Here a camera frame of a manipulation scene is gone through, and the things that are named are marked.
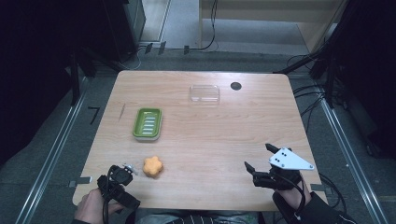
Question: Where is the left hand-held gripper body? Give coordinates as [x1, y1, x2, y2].
[96, 164, 141, 210]

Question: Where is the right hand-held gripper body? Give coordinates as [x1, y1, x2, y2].
[251, 147, 316, 191]

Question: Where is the orange flower-shaped soap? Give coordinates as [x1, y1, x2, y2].
[142, 155, 164, 178]

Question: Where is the person's right hand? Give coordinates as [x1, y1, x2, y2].
[273, 182, 312, 213]

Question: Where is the person's left hand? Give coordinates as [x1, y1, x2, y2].
[74, 188, 125, 224]

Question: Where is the green soap dish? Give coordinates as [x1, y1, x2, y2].
[132, 107, 163, 143]

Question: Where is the person's striped clothing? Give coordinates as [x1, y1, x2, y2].
[125, 208, 261, 224]

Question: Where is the clear plastic container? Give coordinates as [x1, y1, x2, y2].
[189, 84, 221, 105]

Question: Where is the dark curtain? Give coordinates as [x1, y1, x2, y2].
[323, 0, 396, 160]
[0, 0, 108, 166]

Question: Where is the light wooden furniture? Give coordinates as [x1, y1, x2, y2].
[198, 0, 348, 54]

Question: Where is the black cabinet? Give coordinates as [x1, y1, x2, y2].
[101, 0, 148, 63]

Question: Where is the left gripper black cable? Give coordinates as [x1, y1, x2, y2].
[102, 165, 119, 224]

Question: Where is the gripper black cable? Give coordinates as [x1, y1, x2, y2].
[102, 165, 119, 224]
[271, 170, 307, 222]

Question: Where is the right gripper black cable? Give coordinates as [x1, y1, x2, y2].
[271, 170, 307, 222]

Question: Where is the bundle of black floor cables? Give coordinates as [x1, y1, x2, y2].
[286, 53, 331, 133]

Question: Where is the metal floor rail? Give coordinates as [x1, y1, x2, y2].
[14, 77, 91, 224]
[319, 98, 390, 224]

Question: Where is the white floor cable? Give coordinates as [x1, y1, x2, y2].
[120, 46, 148, 71]

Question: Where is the black hanging cable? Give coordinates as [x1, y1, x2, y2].
[186, 0, 219, 52]

